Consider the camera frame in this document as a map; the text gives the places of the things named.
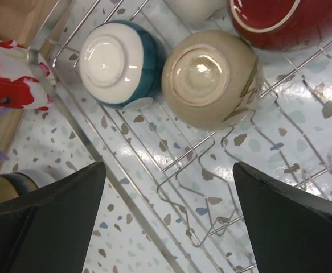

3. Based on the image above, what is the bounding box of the cream floral bowl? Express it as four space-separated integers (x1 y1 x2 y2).
162 30 263 131

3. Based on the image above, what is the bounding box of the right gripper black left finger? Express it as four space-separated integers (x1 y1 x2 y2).
0 162 106 272

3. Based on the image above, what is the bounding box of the small white bowl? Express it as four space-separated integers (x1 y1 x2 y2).
165 0 226 23

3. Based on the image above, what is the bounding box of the blue floral bowl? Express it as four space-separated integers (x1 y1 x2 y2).
0 169 56 203

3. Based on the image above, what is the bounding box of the red floral cloth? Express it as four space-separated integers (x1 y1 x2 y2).
0 40 52 111

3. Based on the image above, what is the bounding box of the teal white dotted bowl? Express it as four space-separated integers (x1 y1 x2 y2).
78 20 167 110

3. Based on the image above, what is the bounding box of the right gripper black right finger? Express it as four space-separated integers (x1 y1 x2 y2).
232 162 332 272

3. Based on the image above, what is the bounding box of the red bowl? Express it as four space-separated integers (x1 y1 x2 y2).
226 0 332 52

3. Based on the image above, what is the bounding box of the wire dish rack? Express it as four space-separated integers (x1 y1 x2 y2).
32 1 332 272

